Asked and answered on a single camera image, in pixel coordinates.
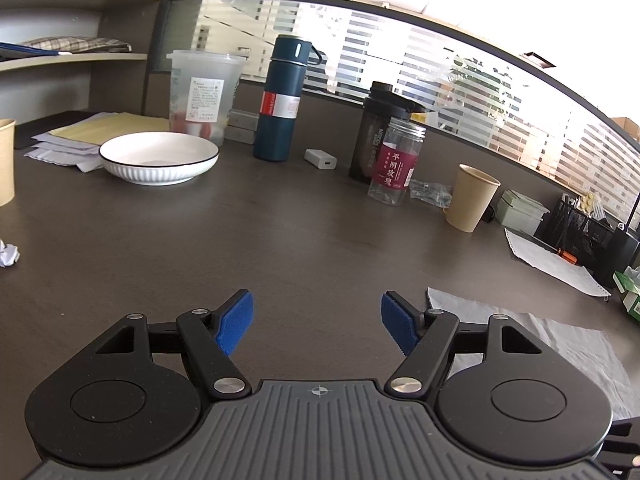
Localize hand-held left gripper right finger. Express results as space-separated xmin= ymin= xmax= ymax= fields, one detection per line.
xmin=381 ymin=290 xmax=551 ymax=403

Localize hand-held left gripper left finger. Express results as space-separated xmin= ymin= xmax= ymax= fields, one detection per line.
xmin=85 ymin=288 xmax=254 ymax=402

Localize grey towel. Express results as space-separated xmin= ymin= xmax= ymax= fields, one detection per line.
xmin=426 ymin=287 xmax=638 ymax=421

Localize clear bag of small hardware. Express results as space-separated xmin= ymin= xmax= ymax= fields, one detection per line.
xmin=407 ymin=178 xmax=453 ymax=209

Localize beige paper cup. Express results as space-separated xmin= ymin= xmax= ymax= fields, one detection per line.
xmin=444 ymin=163 xmax=502 ymax=233
xmin=0 ymin=118 xmax=17 ymax=207

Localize clear jar with red label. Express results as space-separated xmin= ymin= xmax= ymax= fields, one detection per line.
xmin=368 ymin=117 xmax=427 ymax=207

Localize white perforated paper sheet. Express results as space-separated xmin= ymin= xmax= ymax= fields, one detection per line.
xmin=504 ymin=227 xmax=612 ymax=298

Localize pale green box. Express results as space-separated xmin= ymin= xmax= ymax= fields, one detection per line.
xmin=495 ymin=189 xmax=551 ymax=236

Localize white power adapter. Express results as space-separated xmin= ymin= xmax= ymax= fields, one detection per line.
xmin=305 ymin=148 xmax=338 ymax=170

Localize white ceramic bowl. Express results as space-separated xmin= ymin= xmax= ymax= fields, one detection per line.
xmin=98 ymin=131 xmax=220 ymax=186

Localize black shaker bottle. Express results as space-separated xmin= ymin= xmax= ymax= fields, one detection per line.
xmin=348 ymin=81 xmax=426 ymax=184

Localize black mesh desk organiser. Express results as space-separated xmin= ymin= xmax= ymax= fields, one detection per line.
xmin=535 ymin=195 xmax=618 ymax=261

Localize small grey boxes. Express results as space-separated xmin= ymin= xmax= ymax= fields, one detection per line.
xmin=226 ymin=108 xmax=259 ymax=145

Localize dark blue thermos bottle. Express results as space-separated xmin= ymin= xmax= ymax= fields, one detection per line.
xmin=252 ymin=35 xmax=323 ymax=162

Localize yellow paper envelope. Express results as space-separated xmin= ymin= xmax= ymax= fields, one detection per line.
xmin=48 ymin=112 xmax=171 ymax=147

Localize clear plastic cup with label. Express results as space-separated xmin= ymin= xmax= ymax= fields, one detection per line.
xmin=166 ymin=50 xmax=249 ymax=147

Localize black box-shaped device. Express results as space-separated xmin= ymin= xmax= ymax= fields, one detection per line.
xmin=597 ymin=222 xmax=640 ymax=288

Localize green tissue box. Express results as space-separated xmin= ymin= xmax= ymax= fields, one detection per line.
xmin=612 ymin=267 xmax=640 ymax=321

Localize crumpled white paper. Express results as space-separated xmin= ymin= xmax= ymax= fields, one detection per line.
xmin=0 ymin=240 xmax=22 ymax=268

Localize white paper sheets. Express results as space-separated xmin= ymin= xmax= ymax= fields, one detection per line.
xmin=23 ymin=111 xmax=108 ymax=173

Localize striped glass desk partition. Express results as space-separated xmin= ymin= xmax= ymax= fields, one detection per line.
xmin=152 ymin=0 xmax=640 ymax=231

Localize cardboard box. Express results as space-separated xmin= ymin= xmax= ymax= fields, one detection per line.
xmin=610 ymin=117 xmax=640 ymax=141

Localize beige wooden shelf unit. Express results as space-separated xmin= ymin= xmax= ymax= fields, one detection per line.
xmin=0 ymin=0 xmax=162 ymax=123

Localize plaid cloth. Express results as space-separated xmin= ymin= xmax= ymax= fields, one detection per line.
xmin=15 ymin=36 xmax=133 ymax=55

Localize blue folder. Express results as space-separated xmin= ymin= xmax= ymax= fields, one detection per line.
xmin=0 ymin=41 xmax=38 ymax=60

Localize orange handled screwdriver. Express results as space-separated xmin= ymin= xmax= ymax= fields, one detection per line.
xmin=547 ymin=244 xmax=581 ymax=264

